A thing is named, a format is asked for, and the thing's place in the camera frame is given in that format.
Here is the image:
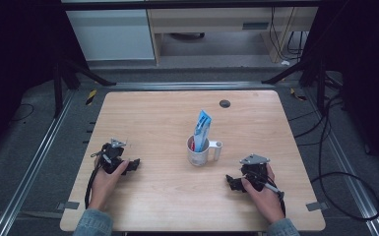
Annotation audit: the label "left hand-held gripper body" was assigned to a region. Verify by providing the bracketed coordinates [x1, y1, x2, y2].
[91, 138, 128, 175]

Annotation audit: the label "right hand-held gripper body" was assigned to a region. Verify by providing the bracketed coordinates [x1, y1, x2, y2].
[238, 153, 277, 193]

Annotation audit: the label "white cup with handle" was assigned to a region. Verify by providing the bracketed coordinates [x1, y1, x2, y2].
[185, 134, 224, 167]

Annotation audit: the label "blue white toothpaste tube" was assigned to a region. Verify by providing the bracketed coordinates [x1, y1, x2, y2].
[190, 109, 213, 153]

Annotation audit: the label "person's left hand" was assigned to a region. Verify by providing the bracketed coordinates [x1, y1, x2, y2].
[88, 156, 131, 211]

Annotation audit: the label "person's right hand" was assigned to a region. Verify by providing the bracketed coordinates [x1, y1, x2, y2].
[240, 163, 285, 225]

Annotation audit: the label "yellow black tape strip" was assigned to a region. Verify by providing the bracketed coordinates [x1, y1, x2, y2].
[85, 88, 98, 107]
[288, 87, 308, 102]

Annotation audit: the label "grey tape piece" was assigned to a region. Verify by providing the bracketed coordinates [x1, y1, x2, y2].
[56, 201, 81, 211]
[305, 201, 330, 212]

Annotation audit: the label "black metal stand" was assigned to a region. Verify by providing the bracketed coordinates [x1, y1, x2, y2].
[52, 54, 118, 120]
[261, 54, 330, 113]

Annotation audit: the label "white cabinet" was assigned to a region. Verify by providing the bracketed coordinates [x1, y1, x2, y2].
[65, 9, 156, 62]

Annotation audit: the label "dark curtain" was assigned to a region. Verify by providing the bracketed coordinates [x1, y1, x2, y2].
[299, 0, 379, 183]
[0, 0, 91, 161]

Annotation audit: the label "right hand-held gripper black cable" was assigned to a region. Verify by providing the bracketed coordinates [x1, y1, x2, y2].
[261, 180, 286, 218]

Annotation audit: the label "hand-held gripper black cable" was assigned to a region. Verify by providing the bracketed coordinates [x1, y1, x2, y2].
[261, 180, 286, 218]
[84, 162, 103, 209]

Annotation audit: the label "left hand-held gripper black cable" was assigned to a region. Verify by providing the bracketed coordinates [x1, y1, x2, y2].
[84, 162, 103, 209]

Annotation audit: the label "metal floor rail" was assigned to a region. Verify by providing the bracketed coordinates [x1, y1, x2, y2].
[105, 81, 278, 91]
[0, 89, 77, 236]
[302, 88, 379, 236]

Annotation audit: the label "thin black floor cable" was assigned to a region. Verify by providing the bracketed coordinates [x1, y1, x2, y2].
[10, 102, 35, 123]

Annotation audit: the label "black looped floor cable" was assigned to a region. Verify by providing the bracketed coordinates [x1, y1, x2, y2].
[310, 93, 379, 221]

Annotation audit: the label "black hanging cables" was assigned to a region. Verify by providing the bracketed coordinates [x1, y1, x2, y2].
[268, 6, 305, 62]

